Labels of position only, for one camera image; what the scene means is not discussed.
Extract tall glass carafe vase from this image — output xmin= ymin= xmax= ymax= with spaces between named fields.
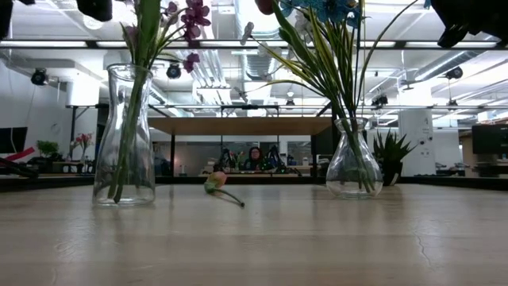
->
xmin=91 ymin=63 xmax=156 ymax=207

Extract green potted succulent plant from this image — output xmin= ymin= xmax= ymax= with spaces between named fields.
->
xmin=371 ymin=129 xmax=418 ymax=187

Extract black aluminium rig frame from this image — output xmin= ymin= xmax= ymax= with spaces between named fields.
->
xmin=0 ymin=38 xmax=508 ymax=191

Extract person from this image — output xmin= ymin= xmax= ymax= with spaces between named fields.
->
xmin=242 ymin=145 xmax=267 ymax=172

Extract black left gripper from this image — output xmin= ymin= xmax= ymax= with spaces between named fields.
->
xmin=75 ymin=0 xmax=114 ymax=23

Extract pink flower bouquet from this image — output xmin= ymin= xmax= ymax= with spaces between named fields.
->
xmin=71 ymin=133 xmax=94 ymax=160

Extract black computer monitor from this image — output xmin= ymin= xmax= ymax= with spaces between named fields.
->
xmin=471 ymin=124 xmax=508 ymax=155
xmin=0 ymin=126 xmax=28 ymax=154

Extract round glass bulb vase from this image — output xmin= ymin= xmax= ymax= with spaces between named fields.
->
xmin=325 ymin=117 xmax=384 ymax=200

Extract small leafy potted plant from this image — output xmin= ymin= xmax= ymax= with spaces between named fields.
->
xmin=37 ymin=140 xmax=60 ymax=158

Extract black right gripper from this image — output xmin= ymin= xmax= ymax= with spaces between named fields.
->
xmin=430 ymin=0 xmax=508 ymax=48

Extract red artificial tulip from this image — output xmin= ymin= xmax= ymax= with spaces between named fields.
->
xmin=254 ymin=0 xmax=358 ymax=191

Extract purple artificial flower spray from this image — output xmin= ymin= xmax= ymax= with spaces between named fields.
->
xmin=106 ymin=0 xmax=212 ymax=203

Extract red strip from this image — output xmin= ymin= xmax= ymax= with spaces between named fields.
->
xmin=3 ymin=147 xmax=36 ymax=162

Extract wooden shelf black legs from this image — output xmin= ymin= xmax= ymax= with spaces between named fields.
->
xmin=147 ymin=100 xmax=339 ymax=178

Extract pink artificial tulip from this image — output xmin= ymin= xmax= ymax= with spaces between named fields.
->
xmin=203 ymin=170 xmax=246 ymax=209

